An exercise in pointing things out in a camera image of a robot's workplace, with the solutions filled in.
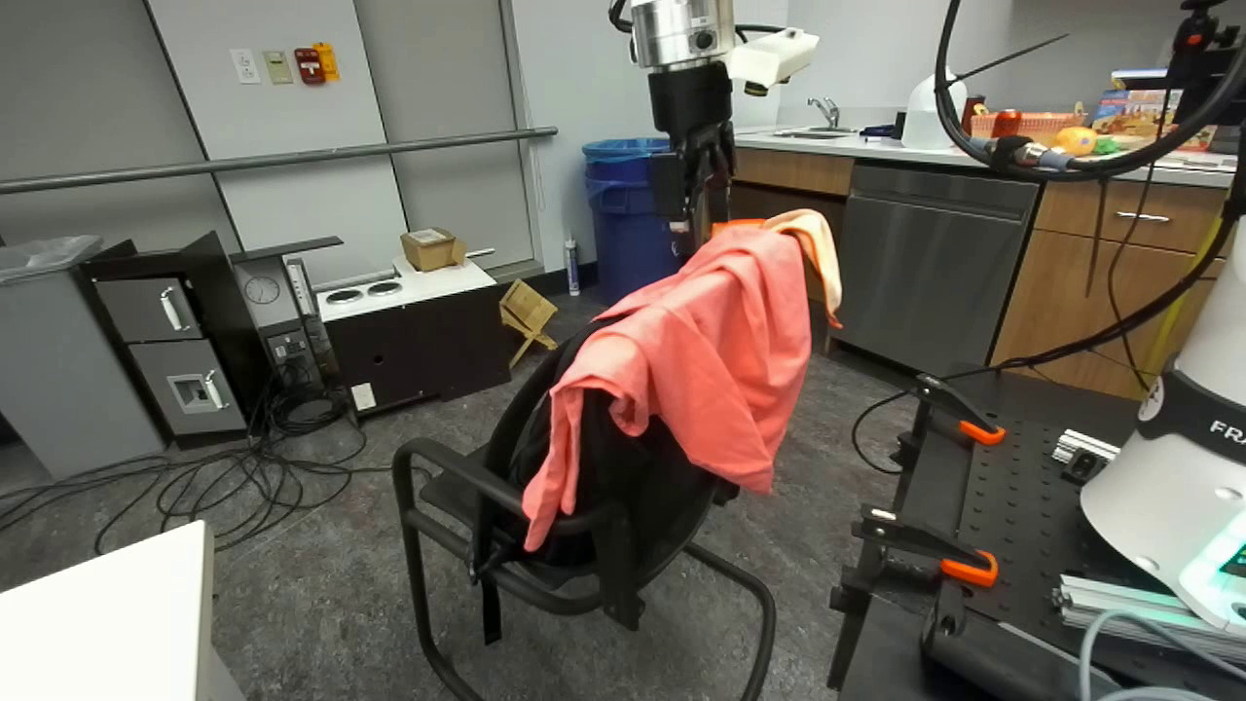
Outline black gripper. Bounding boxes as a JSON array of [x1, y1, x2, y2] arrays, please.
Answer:
[[645, 59, 735, 258]]

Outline cream orange towel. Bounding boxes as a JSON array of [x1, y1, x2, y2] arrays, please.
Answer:
[[709, 206, 847, 326]]

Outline salmon pink shirt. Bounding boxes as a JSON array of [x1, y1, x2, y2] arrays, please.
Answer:
[[516, 224, 816, 556]]

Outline black mesh office chair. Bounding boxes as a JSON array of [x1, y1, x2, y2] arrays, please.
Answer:
[[390, 239, 782, 701]]

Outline blue trash bin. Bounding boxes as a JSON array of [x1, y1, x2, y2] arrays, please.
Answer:
[[581, 138, 696, 299]]

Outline chrome sink faucet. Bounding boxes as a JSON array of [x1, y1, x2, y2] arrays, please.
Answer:
[[803, 94, 847, 138]]

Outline white plastic jug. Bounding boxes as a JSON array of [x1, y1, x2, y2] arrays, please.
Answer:
[[899, 71, 968, 151]]

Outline stainless steel dishwasher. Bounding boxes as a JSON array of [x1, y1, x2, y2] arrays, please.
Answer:
[[833, 159, 1046, 381]]

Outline small cardboard box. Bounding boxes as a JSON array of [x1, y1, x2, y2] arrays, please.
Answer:
[[399, 228, 467, 272]]

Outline black toy stove white top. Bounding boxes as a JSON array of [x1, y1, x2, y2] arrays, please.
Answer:
[[312, 258, 512, 417]]

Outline orange plastic container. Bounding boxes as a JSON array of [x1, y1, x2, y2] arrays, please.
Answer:
[[1017, 111, 1083, 147]]

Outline yellow toy fruit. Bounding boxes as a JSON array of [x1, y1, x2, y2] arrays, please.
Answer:
[[1051, 124, 1100, 159]]

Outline wooden counter cabinet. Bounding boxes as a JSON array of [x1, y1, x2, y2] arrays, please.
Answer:
[[722, 124, 1240, 404]]

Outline red yellow fire alarm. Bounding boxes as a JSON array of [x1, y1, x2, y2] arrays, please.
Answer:
[[292, 38, 342, 91]]

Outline colourful printed box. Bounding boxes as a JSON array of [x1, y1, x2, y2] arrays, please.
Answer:
[[1099, 71, 1220, 156]]

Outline black perforated breadboard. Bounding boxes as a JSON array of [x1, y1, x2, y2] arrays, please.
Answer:
[[891, 367, 1246, 701]]

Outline black drawer cabinet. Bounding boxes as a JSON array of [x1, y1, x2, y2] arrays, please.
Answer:
[[80, 229, 262, 447]]

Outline grey bin cabinet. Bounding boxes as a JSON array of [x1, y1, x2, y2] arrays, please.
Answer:
[[0, 229, 166, 485]]

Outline white table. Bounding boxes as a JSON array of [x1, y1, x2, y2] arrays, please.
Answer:
[[0, 517, 220, 701]]

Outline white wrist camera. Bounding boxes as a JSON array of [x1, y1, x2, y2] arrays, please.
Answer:
[[726, 27, 825, 102]]

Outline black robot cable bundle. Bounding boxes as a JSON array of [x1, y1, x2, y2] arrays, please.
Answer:
[[847, 0, 1246, 481]]

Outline black clamp orange handle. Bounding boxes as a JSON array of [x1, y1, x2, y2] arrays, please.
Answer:
[[891, 372, 1013, 476], [825, 504, 1005, 694]]

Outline grey wall rail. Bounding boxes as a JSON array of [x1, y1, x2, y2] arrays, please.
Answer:
[[0, 124, 561, 202]]

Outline silver metal bracket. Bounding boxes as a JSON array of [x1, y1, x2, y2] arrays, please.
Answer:
[[1046, 424, 1125, 485]]

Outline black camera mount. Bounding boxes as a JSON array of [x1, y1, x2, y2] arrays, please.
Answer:
[[1162, 0, 1246, 130]]

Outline black floor cables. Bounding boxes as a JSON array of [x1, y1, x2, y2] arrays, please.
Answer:
[[0, 413, 391, 556]]

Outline white hose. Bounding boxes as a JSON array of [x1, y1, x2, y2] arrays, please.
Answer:
[[1072, 604, 1220, 701]]

